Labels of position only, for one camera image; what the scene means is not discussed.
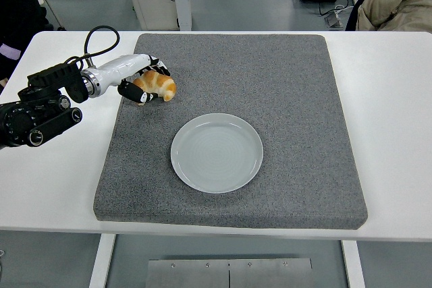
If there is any pale grey round plate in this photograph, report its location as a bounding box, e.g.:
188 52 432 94
169 113 264 195

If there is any grey metal plate with screws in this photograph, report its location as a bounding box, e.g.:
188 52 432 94
145 257 314 288

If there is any grey felt mat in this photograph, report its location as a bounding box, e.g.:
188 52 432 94
92 33 369 231

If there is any croissant bread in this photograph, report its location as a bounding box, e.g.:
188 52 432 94
132 70 178 103

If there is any black chair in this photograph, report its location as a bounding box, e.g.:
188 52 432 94
344 0 372 32

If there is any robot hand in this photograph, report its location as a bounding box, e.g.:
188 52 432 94
94 53 171 105

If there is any white table leg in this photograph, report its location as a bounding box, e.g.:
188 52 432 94
88 233 117 288
340 239 367 288

